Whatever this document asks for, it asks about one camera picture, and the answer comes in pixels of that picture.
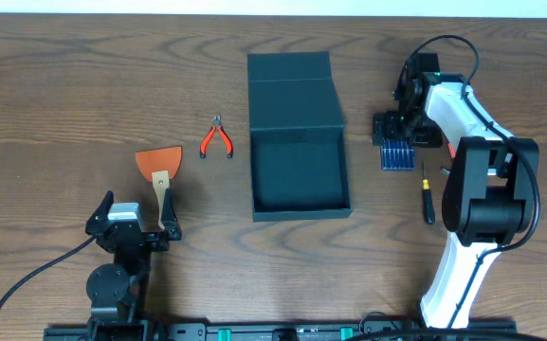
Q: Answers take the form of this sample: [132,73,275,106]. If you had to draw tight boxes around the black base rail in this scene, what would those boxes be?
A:
[43,317,519,341]

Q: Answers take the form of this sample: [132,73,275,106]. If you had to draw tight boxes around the dark green open box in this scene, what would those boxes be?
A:
[247,51,353,222]

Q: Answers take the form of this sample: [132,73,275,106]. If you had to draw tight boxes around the precision screwdriver set case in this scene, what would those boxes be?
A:
[380,139,415,171]

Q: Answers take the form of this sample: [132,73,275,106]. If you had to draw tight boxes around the small black-handled claw hammer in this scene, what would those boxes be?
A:
[440,142,456,175]

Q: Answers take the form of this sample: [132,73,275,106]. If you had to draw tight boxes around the red-handled pliers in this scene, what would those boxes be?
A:
[199,115,234,160]

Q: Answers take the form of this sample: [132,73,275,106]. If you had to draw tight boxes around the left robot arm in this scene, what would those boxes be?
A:
[85,188,182,324]

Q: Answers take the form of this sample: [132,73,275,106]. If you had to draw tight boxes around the orange scraper wooden handle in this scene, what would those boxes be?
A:
[135,146,182,229]

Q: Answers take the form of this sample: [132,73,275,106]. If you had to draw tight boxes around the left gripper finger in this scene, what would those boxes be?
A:
[160,188,178,229]
[85,190,114,233]

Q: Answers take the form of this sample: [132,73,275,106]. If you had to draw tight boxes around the black yellow screwdriver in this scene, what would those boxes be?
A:
[421,160,436,224]

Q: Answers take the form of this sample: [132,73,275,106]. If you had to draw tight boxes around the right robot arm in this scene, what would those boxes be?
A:
[373,52,540,329]

